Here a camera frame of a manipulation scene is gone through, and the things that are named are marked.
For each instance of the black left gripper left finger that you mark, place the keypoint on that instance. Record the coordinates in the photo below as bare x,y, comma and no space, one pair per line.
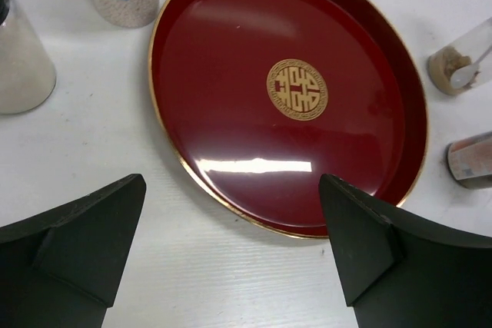
63,267

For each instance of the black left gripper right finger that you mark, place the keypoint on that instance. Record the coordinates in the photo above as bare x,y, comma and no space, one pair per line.
398,269

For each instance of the white-filled bottle black cap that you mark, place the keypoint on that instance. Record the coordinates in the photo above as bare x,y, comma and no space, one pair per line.
28,75

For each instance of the small dark spice jar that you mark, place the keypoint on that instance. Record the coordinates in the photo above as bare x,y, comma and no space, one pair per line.
469,161

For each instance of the tan powder bottle black cap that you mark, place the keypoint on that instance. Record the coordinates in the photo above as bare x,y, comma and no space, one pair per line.
464,63

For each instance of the red round lacquer tray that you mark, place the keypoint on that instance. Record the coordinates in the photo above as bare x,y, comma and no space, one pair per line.
260,98

